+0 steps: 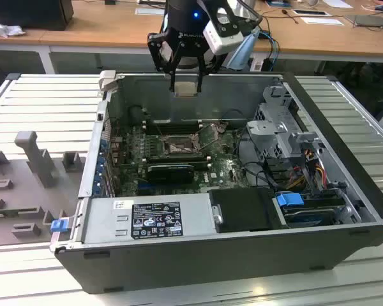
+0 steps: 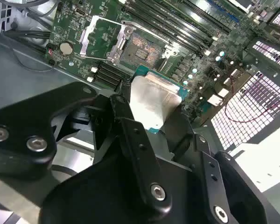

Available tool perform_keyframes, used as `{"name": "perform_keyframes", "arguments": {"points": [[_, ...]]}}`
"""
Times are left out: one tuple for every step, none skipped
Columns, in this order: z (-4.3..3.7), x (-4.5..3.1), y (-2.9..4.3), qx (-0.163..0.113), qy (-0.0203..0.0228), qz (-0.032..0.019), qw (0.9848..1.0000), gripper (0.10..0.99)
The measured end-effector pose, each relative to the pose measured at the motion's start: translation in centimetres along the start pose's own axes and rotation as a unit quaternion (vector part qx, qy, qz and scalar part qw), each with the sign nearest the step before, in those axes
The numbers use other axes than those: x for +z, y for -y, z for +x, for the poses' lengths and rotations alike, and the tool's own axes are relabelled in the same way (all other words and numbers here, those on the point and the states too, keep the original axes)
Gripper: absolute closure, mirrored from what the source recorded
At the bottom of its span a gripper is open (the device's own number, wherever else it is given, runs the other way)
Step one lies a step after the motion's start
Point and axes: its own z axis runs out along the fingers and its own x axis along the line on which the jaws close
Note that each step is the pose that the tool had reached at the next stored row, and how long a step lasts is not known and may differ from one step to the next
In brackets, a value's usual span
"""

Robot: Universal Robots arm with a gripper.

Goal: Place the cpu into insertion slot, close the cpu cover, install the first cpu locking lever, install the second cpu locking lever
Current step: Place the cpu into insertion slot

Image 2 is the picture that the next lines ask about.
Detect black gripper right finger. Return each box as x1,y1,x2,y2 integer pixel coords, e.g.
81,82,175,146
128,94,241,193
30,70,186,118
163,109,236,224

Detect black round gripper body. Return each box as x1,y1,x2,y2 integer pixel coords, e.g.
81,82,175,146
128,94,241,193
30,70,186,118
39,151,269,224

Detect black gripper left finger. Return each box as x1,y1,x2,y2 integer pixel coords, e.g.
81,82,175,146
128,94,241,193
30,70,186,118
0,81,173,217

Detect silver CPU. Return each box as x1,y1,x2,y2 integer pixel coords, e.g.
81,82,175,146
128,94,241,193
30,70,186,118
128,65,191,136

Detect metal socket cover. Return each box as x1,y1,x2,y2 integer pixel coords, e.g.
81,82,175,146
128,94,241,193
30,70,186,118
79,15,134,64

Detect thin metal locking lever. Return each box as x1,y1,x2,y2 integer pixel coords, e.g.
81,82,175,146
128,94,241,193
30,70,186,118
120,20,179,35

